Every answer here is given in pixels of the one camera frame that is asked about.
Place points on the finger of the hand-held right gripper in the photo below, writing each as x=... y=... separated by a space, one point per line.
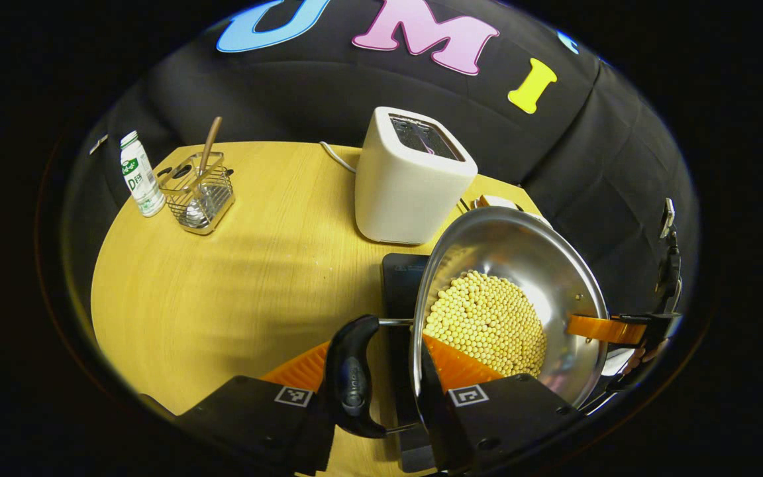
x=603 y=329

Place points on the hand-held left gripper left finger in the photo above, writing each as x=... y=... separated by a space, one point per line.
x=255 y=417

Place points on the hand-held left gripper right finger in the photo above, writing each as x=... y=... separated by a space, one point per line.
x=441 y=424

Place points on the black induction cooktop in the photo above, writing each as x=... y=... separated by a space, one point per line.
x=403 y=285

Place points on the pile of yellow beans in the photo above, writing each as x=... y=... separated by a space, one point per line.
x=487 y=324

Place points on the sandwich on white plate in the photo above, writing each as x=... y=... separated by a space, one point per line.
x=497 y=201

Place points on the white toaster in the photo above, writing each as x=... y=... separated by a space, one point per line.
x=401 y=192

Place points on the white bottle with green label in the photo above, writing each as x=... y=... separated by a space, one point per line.
x=142 y=179

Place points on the wooden spoon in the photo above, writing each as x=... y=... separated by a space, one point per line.
x=209 y=142

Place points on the metal clip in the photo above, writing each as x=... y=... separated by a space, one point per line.
x=98 y=144

